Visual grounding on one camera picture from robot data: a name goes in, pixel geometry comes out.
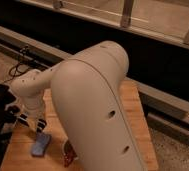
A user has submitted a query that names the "metal rail frame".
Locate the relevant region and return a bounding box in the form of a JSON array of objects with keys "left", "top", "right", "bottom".
[{"left": 0, "top": 26, "right": 189, "bottom": 137}]

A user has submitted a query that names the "wooden cutting board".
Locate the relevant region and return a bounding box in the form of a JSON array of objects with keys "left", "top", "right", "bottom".
[{"left": 0, "top": 80, "right": 159, "bottom": 171}]

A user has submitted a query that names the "red brown small object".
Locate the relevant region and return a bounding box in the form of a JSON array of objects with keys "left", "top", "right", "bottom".
[{"left": 63, "top": 141, "right": 77, "bottom": 167}]

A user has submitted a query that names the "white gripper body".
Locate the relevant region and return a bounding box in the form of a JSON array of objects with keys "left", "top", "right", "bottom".
[{"left": 19, "top": 99, "right": 46, "bottom": 124}]

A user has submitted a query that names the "black cable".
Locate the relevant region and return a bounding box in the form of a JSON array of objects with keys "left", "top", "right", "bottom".
[{"left": 4, "top": 45, "right": 39, "bottom": 83}]

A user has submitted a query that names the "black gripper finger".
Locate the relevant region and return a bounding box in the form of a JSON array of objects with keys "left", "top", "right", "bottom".
[
  {"left": 36, "top": 119, "right": 47, "bottom": 132},
  {"left": 18, "top": 114, "right": 28, "bottom": 126}
]

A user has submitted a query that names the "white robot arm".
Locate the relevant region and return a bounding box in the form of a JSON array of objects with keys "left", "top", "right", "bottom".
[{"left": 11, "top": 41, "right": 148, "bottom": 171}]

